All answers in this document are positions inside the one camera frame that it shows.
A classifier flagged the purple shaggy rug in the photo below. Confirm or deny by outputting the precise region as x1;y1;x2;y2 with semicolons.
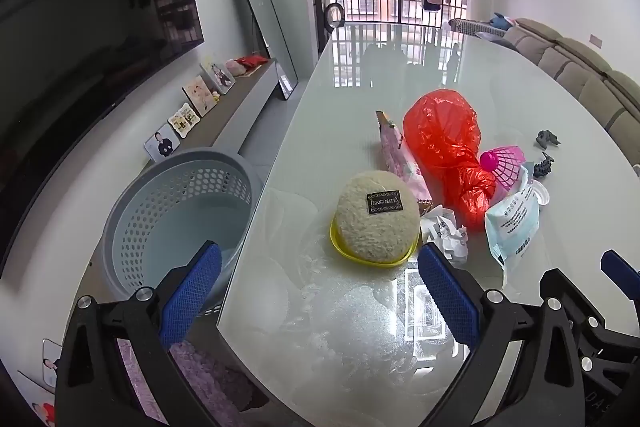
117;337;261;427

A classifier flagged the white paper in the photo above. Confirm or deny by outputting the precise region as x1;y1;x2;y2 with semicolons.
420;204;471;264

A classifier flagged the tilted white photo frame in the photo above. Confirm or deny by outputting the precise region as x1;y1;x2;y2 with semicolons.
200;56;236;95

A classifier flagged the pink plastic shuttlecock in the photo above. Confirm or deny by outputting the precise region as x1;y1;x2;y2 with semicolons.
479;145;526;188

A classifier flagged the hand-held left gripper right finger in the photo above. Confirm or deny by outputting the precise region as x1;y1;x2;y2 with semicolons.
417;243;586;427

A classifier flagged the round beige cake yellow tray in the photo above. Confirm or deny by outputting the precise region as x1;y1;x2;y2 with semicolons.
329;170;422;269

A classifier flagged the red plastic bag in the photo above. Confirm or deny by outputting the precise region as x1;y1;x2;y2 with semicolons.
402;89;497;230

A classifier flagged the photo frame dark-suited figure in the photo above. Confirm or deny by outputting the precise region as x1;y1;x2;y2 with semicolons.
144;123;181;160

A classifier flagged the tall leaning mirror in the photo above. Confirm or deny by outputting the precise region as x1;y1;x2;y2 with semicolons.
223;0;299;100

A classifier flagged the round ring light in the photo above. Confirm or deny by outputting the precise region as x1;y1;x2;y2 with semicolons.
324;2;346;30

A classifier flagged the dark bumpy whale toy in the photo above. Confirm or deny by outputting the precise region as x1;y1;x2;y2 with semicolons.
531;152;557;180

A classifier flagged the checkered cushion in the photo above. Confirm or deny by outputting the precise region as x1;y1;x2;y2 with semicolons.
449;18;506;40

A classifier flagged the black wall television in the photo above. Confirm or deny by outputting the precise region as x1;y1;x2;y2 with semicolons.
0;0;206;253

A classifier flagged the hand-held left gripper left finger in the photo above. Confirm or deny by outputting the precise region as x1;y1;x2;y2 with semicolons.
54;241;222;427

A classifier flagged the light blue wipes packet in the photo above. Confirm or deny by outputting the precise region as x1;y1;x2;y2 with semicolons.
484;164;551;288

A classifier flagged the beige sectional sofa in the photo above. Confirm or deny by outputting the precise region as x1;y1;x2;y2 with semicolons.
502;18;640;168

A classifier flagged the yellow scalloped photo frame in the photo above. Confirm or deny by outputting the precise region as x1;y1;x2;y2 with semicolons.
167;103;201;138

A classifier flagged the pink snack packet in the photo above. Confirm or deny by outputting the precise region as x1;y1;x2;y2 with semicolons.
375;111;435;214

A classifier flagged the grey perforated laundry basket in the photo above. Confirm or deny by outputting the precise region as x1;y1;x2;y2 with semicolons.
101;148;266;318

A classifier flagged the baby photo frame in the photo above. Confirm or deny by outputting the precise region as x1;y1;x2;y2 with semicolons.
182;75;219;118

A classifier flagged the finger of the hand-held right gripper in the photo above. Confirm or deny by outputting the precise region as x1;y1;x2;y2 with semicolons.
572;251;640;378

